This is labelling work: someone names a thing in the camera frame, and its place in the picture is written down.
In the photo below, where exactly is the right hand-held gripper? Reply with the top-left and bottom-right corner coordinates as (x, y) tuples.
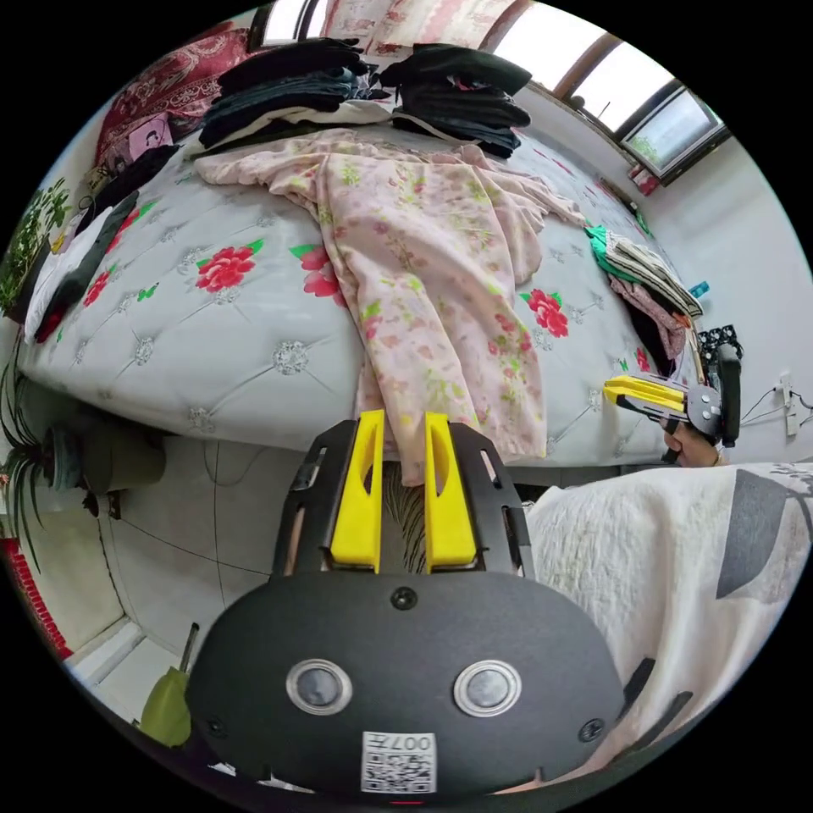
(603, 374), (725, 463)

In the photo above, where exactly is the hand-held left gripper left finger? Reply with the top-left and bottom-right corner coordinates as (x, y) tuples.
(329, 409), (385, 567)

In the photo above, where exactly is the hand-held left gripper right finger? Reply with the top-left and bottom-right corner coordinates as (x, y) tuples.
(423, 411), (478, 567)

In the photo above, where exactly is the pink floral long skirt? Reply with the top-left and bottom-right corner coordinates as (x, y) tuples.
(193, 129), (587, 489)

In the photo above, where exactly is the long-leaved potted plant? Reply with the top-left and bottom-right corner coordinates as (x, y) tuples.
(0, 352), (168, 576)

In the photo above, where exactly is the person's right hand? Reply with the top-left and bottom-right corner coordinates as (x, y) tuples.
(666, 423), (727, 470)

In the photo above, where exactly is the colourful pile of clothes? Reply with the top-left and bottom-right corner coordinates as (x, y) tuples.
(583, 224), (705, 377)

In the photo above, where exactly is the white power strip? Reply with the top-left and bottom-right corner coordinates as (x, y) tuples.
(776, 373), (803, 438)

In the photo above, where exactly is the person's body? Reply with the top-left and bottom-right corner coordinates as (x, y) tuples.
(525, 462), (813, 766)

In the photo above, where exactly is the bed with flower-print quilt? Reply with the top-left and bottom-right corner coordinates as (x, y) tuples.
(15, 119), (701, 473)

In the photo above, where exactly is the window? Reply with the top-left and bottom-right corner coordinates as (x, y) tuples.
(492, 17), (733, 186)

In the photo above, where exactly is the dark pile of clothes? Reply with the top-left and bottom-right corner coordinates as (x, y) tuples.
(198, 36), (396, 153)
(379, 42), (534, 160)

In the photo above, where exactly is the black and white pile of clothes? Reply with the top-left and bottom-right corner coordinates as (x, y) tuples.
(24, 144), (186, 346)

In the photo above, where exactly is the leafy green plant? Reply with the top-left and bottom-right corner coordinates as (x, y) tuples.
(0, 176), (72, 313)

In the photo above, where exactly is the pink patterned curtain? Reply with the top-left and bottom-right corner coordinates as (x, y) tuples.
(319, 0), (511, 59)

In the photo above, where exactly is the red patterned cushion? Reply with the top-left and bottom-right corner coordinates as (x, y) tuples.
(93, 27), (257, 168)

